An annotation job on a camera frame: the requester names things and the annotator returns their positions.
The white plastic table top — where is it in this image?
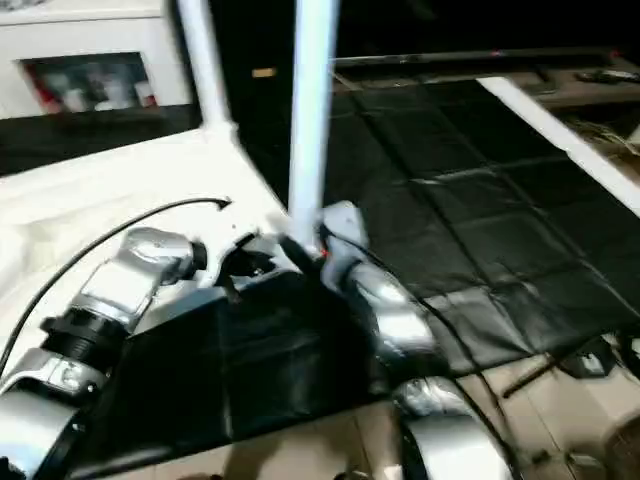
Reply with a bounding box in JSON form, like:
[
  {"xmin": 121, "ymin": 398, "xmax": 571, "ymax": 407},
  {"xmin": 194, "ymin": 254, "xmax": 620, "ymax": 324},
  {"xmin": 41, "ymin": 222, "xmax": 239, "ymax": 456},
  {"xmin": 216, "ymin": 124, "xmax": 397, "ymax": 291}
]
[{"xmin": 0, "ymin": 122, "xmax": 321, "ymax": 351}]

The white plastic table leg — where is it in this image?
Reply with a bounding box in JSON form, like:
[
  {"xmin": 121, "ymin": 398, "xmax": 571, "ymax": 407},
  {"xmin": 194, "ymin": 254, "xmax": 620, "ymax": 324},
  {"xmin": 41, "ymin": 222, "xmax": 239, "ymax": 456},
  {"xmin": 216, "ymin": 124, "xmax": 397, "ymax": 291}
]
[
  {"xmin": 176, "ymin": 0, "xmax": 239, "ymax": 139},
  {"xmin": 285, "ymin": 0, "xmax": 341, "ymax": 246}
]

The black work mat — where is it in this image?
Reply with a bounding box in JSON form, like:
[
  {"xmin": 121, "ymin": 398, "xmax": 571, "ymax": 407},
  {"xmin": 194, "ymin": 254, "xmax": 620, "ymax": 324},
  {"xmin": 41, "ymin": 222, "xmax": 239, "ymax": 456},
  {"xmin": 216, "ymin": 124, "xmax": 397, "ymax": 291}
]
[{"xmin": 0, "ymin": 75, "xmax": 640, "ymax": 471}]

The black metal stand tube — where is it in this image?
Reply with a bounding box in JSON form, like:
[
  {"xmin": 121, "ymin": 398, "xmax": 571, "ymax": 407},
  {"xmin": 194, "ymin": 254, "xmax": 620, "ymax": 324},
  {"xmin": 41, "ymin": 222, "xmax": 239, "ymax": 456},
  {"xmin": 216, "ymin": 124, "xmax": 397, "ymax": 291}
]
[{"xmin": 500, "ymin": 352, "xmax": 583, "ymax": 399}]

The red bottle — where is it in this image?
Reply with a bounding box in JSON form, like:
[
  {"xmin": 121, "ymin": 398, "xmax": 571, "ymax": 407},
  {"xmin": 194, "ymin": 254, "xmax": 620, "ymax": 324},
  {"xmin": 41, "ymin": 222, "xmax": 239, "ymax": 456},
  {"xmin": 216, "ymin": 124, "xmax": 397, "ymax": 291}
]
[{"xmin": 35, "ymin": 70, "xmax": 59, "ymax": 113}]

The white glass-door cabinet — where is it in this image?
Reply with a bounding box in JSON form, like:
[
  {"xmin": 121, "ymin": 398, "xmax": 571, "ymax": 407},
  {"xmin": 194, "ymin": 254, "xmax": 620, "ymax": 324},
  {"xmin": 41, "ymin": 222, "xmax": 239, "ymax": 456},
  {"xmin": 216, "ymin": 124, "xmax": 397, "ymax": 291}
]
[{"xmin": 0, "ymin": 0, "xmax": 196, "ymax": 119}]

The white edge strip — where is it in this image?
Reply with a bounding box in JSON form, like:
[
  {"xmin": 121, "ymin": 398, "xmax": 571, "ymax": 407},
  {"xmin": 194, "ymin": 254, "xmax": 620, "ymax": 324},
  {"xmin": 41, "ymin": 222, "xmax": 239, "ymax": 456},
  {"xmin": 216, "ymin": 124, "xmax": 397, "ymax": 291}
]
[{"xmin": 476, "ymin": 76, "xmax": 640, "ymax": 219}]

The black box white label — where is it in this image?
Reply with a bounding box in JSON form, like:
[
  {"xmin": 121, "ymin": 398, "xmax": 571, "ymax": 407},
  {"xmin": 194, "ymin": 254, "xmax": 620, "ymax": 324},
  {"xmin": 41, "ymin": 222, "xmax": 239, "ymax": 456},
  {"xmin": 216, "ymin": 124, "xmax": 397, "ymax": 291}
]
[{"xmin": 560, "ymin": 338, "xmax": 619, "ymax": 379}]

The black remote control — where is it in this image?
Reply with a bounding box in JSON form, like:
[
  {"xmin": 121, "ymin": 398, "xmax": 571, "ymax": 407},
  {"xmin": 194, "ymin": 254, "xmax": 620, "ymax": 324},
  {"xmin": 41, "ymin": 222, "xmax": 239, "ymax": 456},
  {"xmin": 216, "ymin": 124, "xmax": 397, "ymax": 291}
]
[{"xmin": 578, "ymin": 68, "xmax": 640, "ymax": 84}]

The black metal rail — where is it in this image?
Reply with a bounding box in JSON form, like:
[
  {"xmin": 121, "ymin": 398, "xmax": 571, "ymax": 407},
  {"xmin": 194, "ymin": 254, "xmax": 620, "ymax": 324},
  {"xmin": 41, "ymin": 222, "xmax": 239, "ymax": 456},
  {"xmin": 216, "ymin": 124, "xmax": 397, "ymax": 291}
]
[{"xmin": 332, "ymin": 48, "xmax": 621, "ymax": 75}]

